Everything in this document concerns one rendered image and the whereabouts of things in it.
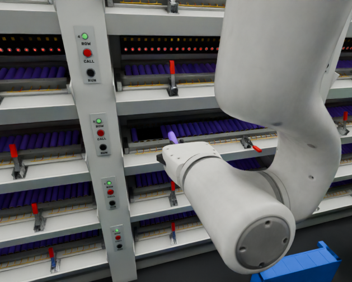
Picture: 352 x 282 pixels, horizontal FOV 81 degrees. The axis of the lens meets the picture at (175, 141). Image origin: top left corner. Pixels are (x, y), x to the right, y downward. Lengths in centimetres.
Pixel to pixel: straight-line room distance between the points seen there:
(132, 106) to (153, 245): 57
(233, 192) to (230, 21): 16
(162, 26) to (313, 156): 44
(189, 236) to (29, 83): 77
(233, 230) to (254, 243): 3
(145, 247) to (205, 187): 68
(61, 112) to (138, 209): 40
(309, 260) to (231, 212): 73
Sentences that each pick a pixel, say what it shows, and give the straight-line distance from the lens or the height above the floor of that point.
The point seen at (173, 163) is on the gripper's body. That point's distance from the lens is 35.
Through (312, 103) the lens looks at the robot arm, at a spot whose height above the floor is 83.
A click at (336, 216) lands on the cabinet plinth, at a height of 3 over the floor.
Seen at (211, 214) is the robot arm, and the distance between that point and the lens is 24.
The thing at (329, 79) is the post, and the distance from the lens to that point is 88.
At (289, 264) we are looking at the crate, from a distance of 89.
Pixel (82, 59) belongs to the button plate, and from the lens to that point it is 55.
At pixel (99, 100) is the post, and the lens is 57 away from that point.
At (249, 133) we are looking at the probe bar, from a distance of 79.
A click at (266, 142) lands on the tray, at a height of 54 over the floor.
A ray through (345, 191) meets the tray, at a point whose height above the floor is 16.
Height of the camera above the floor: 87
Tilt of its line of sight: 25 degrees down
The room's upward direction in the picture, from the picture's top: straight up
